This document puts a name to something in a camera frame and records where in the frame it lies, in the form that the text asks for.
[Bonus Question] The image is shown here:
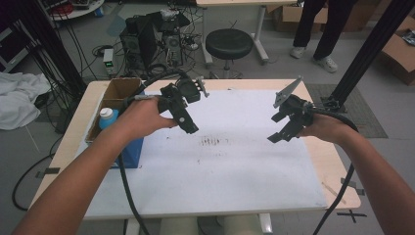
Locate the white table mat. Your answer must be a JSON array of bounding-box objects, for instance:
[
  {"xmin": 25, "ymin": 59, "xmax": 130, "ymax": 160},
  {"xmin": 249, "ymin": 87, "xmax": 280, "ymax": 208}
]
[{"xmin": 82, "ymin": 88, "xmax": 329, "ymax": 220}]

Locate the blue bottle with white cap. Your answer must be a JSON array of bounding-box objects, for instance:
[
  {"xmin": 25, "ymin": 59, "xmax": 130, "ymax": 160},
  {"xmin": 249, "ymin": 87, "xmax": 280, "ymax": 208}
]
[{"xmin": 98, "ymin": 107, "xmax": 120, "ymax": 131}]

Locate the open brown cardboard box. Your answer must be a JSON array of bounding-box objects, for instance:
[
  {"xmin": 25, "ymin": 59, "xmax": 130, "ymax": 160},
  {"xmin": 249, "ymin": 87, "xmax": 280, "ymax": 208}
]
[{"xmin": 377, "ymin": 15, "xmax": 415, "ymax": 87}]

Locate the brown cardboard box under desk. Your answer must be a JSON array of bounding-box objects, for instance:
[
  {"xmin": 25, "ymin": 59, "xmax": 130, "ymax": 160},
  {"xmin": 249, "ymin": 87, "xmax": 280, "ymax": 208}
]
[{"xmin": 273, "ymin": 3, "xmax": 329, "ymax": 34}]

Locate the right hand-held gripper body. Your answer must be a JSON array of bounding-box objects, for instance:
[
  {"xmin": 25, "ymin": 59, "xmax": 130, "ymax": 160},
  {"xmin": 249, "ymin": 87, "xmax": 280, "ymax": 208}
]
[{"xmin": 272, "ymin": 75, "xmax": 315, "ymax": 128}]

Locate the person's left hand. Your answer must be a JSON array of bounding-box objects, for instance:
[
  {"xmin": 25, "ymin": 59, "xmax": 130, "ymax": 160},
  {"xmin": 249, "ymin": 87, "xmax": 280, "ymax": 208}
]
[{"xmin": 115, "ymin": 96, "xmax": 179, "ymax": 140}]

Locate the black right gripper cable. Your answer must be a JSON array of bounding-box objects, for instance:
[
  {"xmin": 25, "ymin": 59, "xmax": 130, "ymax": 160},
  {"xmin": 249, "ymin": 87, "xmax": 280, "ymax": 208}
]
[{"xmin": 307, "ymin": 104, "xmax": 360, "ymax": 235}]

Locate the black tape cross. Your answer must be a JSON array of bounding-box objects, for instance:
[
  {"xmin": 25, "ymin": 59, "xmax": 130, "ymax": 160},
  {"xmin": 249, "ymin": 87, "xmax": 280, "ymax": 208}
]
[{"xmin": 336, "ymin": 209, "xmax": 368, "ymax": 224}]

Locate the white desk with metal legs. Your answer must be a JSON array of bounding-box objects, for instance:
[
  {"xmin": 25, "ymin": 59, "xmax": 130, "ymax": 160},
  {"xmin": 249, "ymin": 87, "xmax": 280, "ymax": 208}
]
[{"xmin": 195, "ymin": 0, "xmax": 299, "ymax": 66}]

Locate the white cloth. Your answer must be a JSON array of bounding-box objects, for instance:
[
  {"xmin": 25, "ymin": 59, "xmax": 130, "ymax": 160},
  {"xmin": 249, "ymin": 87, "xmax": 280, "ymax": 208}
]
[{"xmin": 0, "ymin": 70, "xmax": 52, "ymax": 131}]

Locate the grey floor tape strip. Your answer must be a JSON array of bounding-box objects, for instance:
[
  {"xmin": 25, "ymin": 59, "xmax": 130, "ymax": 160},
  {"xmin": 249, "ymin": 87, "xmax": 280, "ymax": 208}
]
[{"xmin": 34, "ymin": 166, "xmax": 62, "ymax": 179}]

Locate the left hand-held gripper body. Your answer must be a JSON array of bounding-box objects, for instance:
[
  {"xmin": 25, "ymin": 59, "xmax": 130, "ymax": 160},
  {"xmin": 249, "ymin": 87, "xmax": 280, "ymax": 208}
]
[{"xmin": 158, "ymin": 75, "xmax": 210, "ymax": 115}]

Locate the person's right hand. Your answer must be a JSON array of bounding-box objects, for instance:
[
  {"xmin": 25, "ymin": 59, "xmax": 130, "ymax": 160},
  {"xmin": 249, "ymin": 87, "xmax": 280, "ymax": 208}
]
[{"xmin": 298, "ymin": 113, "xmax": 355, "ymax": 145}]

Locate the round white table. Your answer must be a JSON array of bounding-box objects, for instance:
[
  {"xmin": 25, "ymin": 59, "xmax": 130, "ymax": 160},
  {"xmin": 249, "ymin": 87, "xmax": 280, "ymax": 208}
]
[{"xmin": 48, "ymin": 0, "xmax": 106, "ymax": 22}]

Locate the grey computer tower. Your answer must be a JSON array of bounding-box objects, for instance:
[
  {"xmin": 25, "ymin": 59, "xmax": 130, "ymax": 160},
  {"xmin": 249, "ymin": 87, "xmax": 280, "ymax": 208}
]
[{"xmin": 161, "ymin": 31, "xmax": 184, "ymax": 69}]

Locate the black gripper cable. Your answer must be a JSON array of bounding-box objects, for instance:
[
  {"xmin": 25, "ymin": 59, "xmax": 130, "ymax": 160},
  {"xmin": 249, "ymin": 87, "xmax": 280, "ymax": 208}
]
[
  {"xmin": 307, "ymin": 104, "xmax": 360, "ymax": 235},
  {"xmin": 116, "ymin": 69, "xmax": 190, "ymax": 235}
]

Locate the black stand with cables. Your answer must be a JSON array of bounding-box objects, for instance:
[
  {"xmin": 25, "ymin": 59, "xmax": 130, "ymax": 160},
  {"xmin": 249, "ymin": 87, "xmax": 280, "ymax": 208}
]
[{"xmin": 13, "ymin": 0, "xmax": 88, "ymax": 99}]

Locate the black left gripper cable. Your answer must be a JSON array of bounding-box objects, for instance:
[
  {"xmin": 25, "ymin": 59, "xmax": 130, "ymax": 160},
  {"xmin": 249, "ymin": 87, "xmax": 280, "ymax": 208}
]
[{"xmin": 116, "ymin": 69, "xmax": 190, "ymax": 235}]

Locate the black metal stand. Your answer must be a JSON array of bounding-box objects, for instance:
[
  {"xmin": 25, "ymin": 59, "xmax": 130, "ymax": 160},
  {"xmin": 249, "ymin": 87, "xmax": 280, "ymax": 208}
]
[{"xmin": 321, "ymin": 0, "xmax": 415, "ymax": 114}]

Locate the black round stool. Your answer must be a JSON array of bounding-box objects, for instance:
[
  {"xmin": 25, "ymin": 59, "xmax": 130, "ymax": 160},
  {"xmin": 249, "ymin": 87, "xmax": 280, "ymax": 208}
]
[{"xmin": 205, "ymin": 27, "xmax": 254, "ymax": 80}]

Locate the blue cardboard box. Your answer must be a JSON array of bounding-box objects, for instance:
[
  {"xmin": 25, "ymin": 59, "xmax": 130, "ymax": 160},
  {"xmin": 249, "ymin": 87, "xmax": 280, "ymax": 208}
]
[{"xmin": 84, "ymin": 76, "xmax": 146, "ymax": 169}]

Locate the white power supply unit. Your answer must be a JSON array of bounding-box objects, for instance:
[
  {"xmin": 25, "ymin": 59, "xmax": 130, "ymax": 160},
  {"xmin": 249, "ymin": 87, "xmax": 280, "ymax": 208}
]
[{"xmin": 102, "ymin": 47, "xmax": 116, "ymax": 77}]

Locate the black floor cable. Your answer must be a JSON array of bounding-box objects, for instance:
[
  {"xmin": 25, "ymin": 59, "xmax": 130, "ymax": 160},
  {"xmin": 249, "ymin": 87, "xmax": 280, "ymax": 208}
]
[{"xmin": 11, "ymin": 134, "xmax": 65, "ymax": 212}]

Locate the grey floor mat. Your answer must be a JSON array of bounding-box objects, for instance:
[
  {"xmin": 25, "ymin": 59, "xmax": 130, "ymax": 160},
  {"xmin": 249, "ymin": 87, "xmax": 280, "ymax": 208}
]
[{"xmin": 306, "ymin": 83, "xmax": 390, "ymax": 139}]

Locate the black computer tower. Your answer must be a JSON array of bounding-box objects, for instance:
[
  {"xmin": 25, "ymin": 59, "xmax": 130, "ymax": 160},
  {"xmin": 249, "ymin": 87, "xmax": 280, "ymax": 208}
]
[{"xmin": 118, "ymin": 13, "xmax": 159, "ymax": 71}]

